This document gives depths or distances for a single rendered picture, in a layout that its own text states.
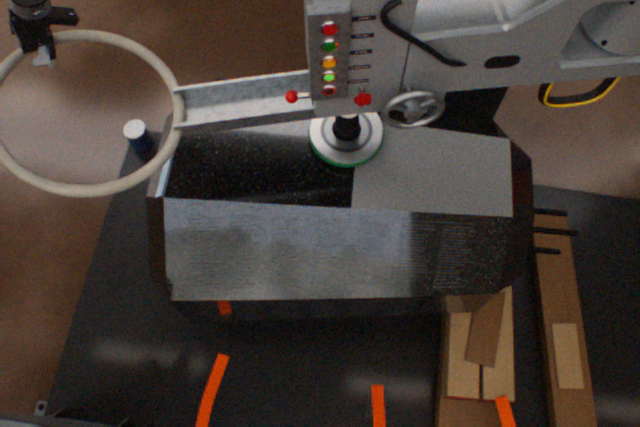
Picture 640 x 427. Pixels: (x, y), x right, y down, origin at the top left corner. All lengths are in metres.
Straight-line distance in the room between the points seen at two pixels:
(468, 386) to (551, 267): 0.65
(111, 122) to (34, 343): 1.07
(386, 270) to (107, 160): 1.57
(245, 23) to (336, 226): 1.70
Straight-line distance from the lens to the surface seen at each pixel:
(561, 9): 1.25
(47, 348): 2.60
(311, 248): 1.65
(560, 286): 2.49
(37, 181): 1.41
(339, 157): 1.61
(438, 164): 1.68
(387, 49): 1.18
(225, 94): 1.53
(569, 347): 2.43
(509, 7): 1.26
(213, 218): 1.65
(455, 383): 2.18
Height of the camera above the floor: 2.32
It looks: 65 degrees down
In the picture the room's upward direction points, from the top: straight up
